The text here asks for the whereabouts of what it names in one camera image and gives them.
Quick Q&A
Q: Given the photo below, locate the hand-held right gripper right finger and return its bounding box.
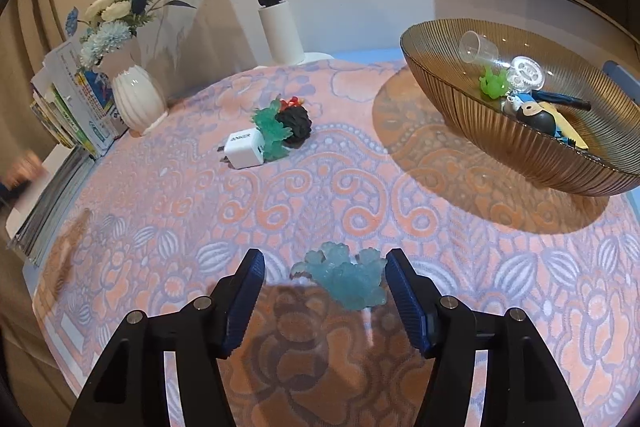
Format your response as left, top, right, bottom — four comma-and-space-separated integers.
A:
385, 248, 585, 427

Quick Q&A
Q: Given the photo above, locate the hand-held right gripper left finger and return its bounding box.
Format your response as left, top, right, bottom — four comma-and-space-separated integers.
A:
66, 248, 266, 427

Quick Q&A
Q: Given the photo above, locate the teal translucent figure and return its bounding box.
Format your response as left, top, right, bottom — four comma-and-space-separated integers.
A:
291, 243, 390, 310

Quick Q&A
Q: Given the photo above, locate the amber glass bowl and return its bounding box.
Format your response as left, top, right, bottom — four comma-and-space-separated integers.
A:
400, 21, 640, 198

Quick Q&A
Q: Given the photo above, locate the black round head figurine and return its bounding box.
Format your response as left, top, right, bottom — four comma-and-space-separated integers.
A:
517, 102, 558, 136

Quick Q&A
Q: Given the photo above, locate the yellow stick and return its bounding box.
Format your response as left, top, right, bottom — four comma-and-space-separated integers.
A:
550, 104, 592, 148

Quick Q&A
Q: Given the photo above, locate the pink patterned tablecloth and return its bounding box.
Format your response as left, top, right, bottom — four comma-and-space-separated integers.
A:
32, 57, 640, 427

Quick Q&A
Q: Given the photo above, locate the white charger plug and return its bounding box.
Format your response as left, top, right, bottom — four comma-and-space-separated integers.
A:
217, 128, 265, 170

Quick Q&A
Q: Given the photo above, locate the green translucent figure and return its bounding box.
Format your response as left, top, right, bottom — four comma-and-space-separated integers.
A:
251, 99, 293, 160

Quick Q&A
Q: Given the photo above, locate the black textured ball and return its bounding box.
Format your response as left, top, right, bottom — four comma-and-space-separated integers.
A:
275, 99, 313, 140

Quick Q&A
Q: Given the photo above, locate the stack of magazines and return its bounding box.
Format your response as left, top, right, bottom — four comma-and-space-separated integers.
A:
6, 146, 96, 268

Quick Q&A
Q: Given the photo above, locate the white ribbed vase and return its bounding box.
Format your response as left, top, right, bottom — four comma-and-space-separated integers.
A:
111, 64, 167, 136

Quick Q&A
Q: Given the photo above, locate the bright green figure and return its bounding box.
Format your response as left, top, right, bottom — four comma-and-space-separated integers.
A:
479, 66, 507, 98

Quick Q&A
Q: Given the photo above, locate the row of books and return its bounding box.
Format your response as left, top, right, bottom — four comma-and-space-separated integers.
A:
30, 39, 128, 158

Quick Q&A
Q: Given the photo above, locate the clear plastic gear toy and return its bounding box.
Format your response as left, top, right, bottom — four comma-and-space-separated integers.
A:
507, 56, 545, 94

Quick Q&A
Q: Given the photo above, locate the clear plastic cup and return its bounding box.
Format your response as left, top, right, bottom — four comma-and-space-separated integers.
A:
459, 30, 501, 65

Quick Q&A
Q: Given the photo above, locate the artificial flower bouquet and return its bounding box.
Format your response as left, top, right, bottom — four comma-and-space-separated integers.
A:
65, 0, 201, 72

